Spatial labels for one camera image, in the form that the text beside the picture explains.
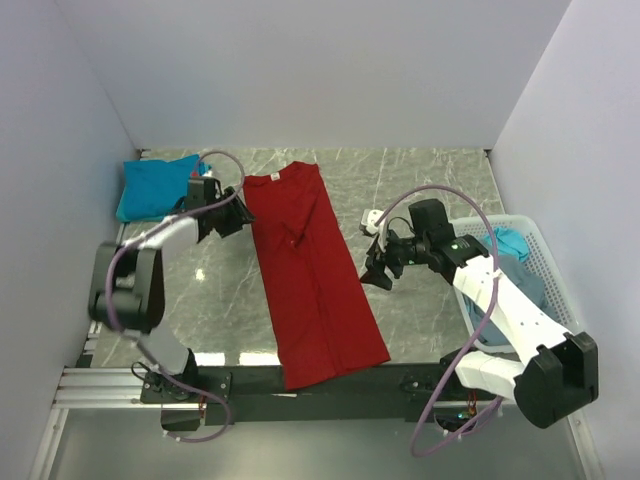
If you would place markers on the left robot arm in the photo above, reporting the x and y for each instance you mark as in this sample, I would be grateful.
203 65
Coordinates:
127 292

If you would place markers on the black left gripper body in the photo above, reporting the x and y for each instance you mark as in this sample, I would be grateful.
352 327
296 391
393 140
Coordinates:
224 223

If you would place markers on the folded teal t shirt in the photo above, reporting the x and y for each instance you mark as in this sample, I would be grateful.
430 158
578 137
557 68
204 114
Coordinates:
135 215

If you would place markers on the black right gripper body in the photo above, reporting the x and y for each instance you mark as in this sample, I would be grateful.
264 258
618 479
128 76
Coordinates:
400 252

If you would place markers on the teal t shirt in basket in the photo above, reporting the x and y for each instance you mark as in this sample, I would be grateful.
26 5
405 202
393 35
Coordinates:
511 243

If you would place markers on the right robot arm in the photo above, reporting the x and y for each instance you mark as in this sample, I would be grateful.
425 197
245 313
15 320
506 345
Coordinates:
546 369

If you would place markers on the grey blue t shirt in basket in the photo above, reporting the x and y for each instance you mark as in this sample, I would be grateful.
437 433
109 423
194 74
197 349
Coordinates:
528 283

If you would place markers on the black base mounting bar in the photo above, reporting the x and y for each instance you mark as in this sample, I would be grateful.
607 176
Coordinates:
257 394

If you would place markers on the aluminium frame rail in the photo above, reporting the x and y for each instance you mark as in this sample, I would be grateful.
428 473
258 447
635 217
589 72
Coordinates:
119 388

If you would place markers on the folded blue t shirt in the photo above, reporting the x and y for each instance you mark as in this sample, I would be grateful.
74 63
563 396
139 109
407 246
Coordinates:
152 185

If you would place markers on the red t shirt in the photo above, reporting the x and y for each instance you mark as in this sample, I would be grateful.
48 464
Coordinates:
322 321

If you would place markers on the white plastic basket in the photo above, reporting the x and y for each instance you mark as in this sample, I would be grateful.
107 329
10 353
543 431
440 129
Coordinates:
540 262

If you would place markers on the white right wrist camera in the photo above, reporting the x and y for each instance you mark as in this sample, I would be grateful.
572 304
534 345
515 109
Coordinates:
373 224

